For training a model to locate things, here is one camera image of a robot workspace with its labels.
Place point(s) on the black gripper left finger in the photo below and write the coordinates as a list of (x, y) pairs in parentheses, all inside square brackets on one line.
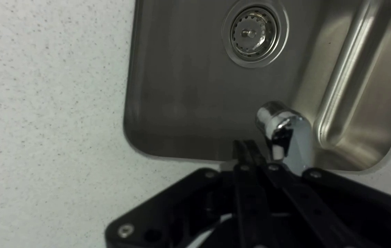
[(246, 202)]

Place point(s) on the metal sink drain strainer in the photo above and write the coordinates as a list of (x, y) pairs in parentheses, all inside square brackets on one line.
[(255, 32)]

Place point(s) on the stainless steel sink basin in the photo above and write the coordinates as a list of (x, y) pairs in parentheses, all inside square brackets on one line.
[(187, 83)]

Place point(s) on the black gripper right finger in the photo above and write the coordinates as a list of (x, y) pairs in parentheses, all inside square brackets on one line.
[(324, 207)]

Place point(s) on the chrome sink faucet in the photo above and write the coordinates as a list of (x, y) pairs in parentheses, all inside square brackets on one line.
[(293, 133)]

